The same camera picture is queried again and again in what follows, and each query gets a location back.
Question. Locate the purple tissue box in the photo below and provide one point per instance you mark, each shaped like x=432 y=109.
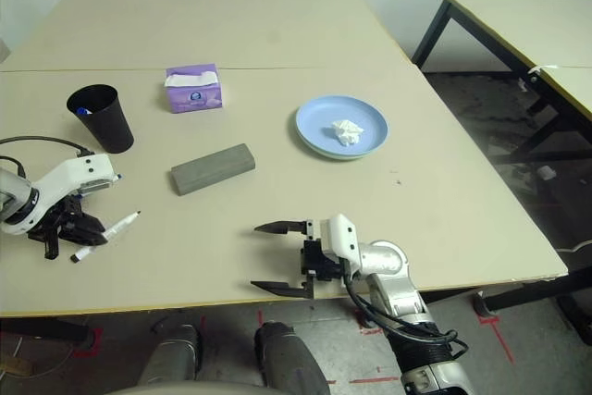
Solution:
x=194 y=99

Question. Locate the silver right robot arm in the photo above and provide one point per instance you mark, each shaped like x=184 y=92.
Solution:
x=398 y=284

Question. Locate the green plate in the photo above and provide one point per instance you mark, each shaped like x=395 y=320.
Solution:
x=333 y=158

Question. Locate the beige side table black frame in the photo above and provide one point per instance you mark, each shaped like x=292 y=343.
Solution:
x=509 y=25

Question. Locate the grey glasses case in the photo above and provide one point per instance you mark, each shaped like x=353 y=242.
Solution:
x=213 y=168

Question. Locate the black plastic cup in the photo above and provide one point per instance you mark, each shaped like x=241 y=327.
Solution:
x=108 y=129

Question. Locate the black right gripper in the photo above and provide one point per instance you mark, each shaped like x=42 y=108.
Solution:
x=312 y=265

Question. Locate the grey left robot leg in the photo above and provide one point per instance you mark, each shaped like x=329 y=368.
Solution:
x=176 y=358

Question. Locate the grey right robot leg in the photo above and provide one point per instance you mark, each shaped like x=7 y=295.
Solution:
x=287 y=358

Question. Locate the white marker with black cap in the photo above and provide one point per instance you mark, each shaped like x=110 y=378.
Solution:
x=122 y=227

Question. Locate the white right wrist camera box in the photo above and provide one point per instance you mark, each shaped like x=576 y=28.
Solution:
x=340 y=238

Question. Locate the white tie on side table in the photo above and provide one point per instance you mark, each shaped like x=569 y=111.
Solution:
x=546 y=67

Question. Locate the white tissue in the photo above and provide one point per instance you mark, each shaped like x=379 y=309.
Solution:
x=347 y=132

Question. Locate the grey robot leg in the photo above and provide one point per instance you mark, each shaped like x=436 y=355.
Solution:
x=287 y=358
x=176 y=358

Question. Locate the black table foot bar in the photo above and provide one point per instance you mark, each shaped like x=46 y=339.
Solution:
x=46 y=328
x=532 y=286

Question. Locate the wooden plank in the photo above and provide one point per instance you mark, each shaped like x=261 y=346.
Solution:
x=14 y=366

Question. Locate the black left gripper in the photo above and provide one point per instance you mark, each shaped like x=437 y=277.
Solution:
x=55 y=228

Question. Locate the grey robot torso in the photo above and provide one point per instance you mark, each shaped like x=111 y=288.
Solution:
x=194 y=389

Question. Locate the small white floor object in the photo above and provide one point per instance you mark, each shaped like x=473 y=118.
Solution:
x=546 y=172

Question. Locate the blue plate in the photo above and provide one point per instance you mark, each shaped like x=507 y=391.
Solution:
x=314 y=122

